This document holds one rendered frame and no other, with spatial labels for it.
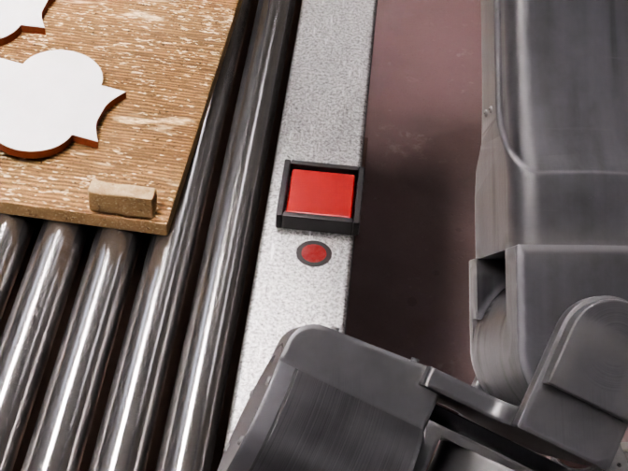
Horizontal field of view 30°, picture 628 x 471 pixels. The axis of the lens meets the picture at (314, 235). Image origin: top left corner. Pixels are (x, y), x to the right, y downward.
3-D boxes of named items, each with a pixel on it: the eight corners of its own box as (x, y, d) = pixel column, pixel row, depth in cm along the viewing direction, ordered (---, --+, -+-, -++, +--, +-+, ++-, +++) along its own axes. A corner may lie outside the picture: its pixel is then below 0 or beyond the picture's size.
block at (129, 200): (158, 207, 104) (157, 185, 102) (153, 221, 103) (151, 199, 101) (93, 199, 105) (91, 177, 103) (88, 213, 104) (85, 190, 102)
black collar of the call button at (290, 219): (363, 179, 112) (364, 166, 110) (358, 236, 106) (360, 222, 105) (284, 171, 112) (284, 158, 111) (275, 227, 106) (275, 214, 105)
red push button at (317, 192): (354, 184, 111) (355, 174, 110) (349, 229, 107) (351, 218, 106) (292, 178, 111) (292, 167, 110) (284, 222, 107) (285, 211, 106)
